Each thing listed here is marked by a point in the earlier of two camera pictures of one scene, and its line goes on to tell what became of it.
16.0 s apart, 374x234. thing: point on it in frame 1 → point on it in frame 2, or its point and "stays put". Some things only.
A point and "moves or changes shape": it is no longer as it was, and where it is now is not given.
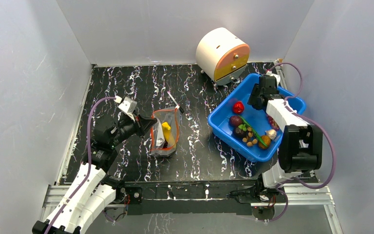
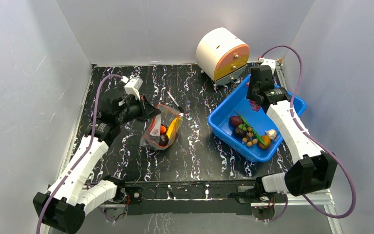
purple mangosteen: x=234 y=121 stays put
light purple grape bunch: x=273 y=124 moves or changes shape
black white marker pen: x=178 y=107 stays put
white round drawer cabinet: x=221 y=55 stays put
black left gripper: x=142 y=124 → x=147 y=110
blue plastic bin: x=249 y=130 stays put
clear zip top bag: x=165 y=132 moves or changes shape
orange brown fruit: x=267 y=140 stays put
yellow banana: x=166 y=127 → x=173 y=127
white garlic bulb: x=271 y=133 stays put
